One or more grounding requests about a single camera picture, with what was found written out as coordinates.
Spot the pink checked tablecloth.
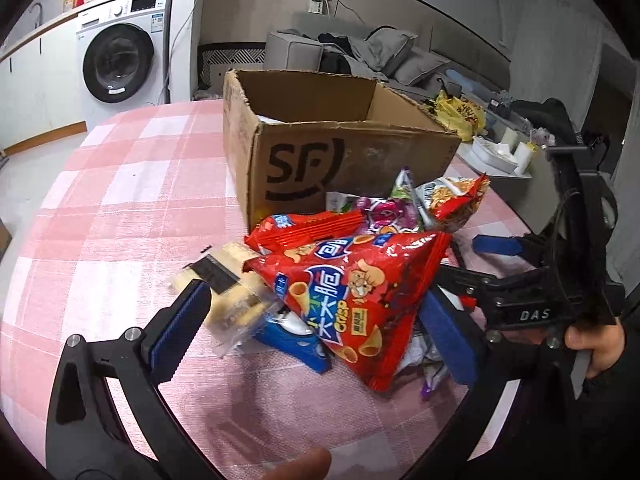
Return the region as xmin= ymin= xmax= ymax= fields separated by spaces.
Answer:
xmin=0 ymin=99 xmax=531 ymax=480

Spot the white tray with cups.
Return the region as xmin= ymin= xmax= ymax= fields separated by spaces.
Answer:
xmin=472 ymin=135 xmax=521 ymax=172

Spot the white kitchen cabinet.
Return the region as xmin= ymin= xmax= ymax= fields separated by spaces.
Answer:
xmin=0 ymin=7 xmax=88 ymax=153

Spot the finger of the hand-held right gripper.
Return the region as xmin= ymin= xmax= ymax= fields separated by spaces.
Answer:
xmin=472 ymin=234 xmax=551 ymax=261
xmin=437 ymin=266 xmax=501 ymax=311

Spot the red cookie packet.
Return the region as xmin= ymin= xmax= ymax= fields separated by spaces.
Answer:
xmin=244 ymin=210 xmax=366 ymax=256

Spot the grey pillow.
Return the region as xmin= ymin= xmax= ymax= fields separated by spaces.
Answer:
xmin=350 ymin=27 xmax=418 ymax=76
xmin=395 ymin=50 xmax=451 ymax=86

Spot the white snack bag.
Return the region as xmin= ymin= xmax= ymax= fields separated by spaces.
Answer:
xmin=400 ymin=332 xmax=443 ymax=368

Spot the blue cookie packet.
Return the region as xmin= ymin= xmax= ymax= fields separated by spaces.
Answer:
xmin=255 ymin=310 xmax=333 ymax=376

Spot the large red crisp bag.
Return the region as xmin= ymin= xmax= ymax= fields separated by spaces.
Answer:
xmin=245 ymin=231 xmax=453 ymax=393

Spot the purple pink candy packet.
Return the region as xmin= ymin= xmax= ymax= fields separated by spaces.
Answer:
xmin=350 ymin=197 xmax=426 ymax=236

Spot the white washing machine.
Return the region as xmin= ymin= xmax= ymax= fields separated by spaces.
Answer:
xmin=76 ymin=0 xmax=173 ymax=106

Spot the yellow plastic bag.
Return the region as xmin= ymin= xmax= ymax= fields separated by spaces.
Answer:
xmin=435 ymin=92 xmax=486 ymax=142

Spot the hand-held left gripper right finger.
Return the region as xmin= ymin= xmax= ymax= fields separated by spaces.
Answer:
xmin=405 ymin=290 xmax=591 ymax=480

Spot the white squeeze bottle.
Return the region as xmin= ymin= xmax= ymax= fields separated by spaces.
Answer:
xmin=517 ymin=141 xmax=538 ymax=173

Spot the green white snack packet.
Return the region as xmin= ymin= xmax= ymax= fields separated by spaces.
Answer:
xmin=390 ymin=167 xmax=426 ymax=211

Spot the grey coffee table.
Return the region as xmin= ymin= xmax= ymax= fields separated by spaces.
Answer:
xmin=450 ymin=95 xmax=566 ymax=233

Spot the black backpack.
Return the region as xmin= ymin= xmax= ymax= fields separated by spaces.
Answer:
xmin=510 ymin=97 xmax=586 ymax=161

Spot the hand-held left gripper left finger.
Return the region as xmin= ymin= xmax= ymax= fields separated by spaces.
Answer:
xmin=46 ymin=280 xmax=221 ymax=480

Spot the brown cardboard box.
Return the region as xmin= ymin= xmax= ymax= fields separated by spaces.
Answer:
xmin=222 ymin=69 xmax=461 ymax=233

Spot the black white patterned panel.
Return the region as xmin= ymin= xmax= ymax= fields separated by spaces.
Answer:
xmin=197 ymin=44 xmax=266 ymax=92

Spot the clear cracker packet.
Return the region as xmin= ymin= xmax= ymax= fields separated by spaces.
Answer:
xmin=170 ymin=242 xmax=286 ymax=358

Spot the grey sofa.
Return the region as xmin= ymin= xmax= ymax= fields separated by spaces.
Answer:
xmin=262 ymin=12 xmax=511 ymax=106

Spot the person's left hand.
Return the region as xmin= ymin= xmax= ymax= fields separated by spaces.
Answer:
xmin=262 ymin=447 xmax=333 ymax=480

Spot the red silver snack bag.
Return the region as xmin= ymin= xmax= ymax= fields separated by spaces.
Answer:
xmin=415 ymin=174 xmax=491 ymax=233

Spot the person's right hand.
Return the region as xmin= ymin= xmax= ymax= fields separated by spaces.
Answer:
xmin=565 ymin=317 xmax=626 ymax=378

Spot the white curtain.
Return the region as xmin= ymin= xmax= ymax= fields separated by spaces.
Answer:
xmin=520 ymin=0 xmax=618 ymax=126

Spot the black garment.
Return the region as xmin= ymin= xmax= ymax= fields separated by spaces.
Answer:
xmin=317 ymin=32 xmax=361 ymax=76

